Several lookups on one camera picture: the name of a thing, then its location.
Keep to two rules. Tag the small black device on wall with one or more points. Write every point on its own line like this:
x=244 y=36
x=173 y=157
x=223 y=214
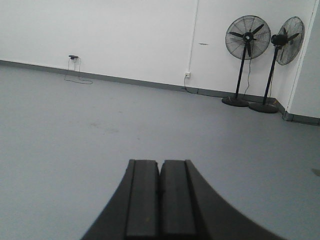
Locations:
x=72 y=57

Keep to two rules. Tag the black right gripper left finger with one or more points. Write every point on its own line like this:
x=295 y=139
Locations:
x=133 y=210

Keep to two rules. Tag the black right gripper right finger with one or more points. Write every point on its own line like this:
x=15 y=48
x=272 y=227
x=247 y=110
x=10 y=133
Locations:
x=190 y=209

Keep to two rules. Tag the white wall power outlet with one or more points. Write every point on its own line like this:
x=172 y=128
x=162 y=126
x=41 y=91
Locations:
x=187 y=74

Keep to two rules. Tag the black pedestal fan left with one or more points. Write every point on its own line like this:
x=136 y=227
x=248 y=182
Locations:
x=246 y=38

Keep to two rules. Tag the black pedestal fan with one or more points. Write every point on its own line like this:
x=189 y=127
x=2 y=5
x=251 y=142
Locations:
x=246 y=38
x=287 y=44

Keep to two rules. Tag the black pedestal fan right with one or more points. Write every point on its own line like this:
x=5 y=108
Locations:
x=287 y=44

